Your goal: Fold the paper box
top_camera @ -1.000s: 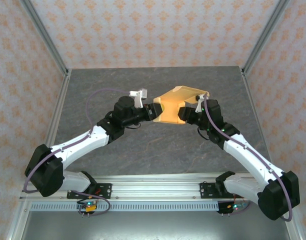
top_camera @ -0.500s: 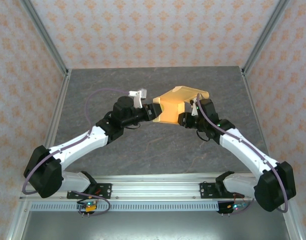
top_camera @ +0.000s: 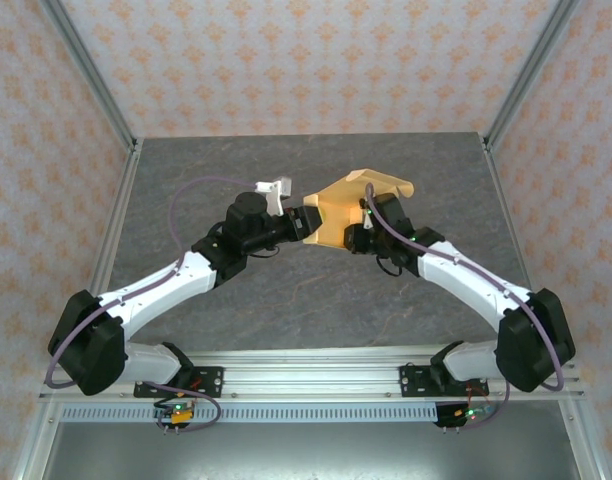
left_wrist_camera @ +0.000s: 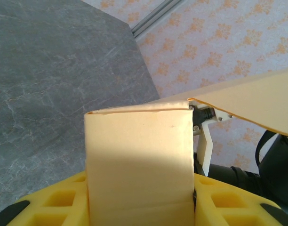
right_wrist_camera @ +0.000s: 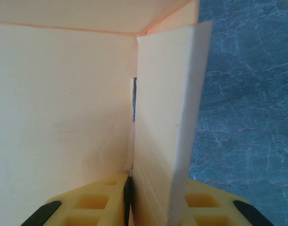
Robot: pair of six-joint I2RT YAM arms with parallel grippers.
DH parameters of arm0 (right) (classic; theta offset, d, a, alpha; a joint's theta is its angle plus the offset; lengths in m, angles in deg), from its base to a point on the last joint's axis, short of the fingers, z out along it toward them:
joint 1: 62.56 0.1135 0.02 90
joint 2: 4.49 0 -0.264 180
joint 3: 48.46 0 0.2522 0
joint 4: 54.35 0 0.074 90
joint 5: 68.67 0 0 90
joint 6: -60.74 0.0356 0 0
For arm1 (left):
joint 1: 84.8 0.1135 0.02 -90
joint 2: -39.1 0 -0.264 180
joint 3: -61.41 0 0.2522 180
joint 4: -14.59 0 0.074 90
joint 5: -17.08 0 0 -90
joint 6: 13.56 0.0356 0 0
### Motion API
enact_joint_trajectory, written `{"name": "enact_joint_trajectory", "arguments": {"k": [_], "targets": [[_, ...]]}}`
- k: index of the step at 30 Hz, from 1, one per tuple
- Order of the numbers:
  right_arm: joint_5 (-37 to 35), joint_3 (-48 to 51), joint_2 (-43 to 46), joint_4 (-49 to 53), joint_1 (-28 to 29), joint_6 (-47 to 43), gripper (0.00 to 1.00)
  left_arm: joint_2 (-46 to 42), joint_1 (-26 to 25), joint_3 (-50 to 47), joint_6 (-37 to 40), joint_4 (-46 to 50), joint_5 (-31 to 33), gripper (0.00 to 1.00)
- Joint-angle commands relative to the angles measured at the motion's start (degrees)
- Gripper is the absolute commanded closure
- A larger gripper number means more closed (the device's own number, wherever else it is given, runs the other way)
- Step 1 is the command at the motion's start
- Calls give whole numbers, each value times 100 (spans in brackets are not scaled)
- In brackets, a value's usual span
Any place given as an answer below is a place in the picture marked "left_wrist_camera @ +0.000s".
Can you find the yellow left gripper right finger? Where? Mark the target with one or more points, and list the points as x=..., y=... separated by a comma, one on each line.
x=228, y=202

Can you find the aluminium frame post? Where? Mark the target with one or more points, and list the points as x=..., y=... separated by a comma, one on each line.
x=153, y=18

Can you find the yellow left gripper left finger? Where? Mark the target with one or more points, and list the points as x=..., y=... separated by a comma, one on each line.
x=52, y=202

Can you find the pale yellow paper box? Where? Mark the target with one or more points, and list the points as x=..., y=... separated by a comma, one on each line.
x=139, y=150

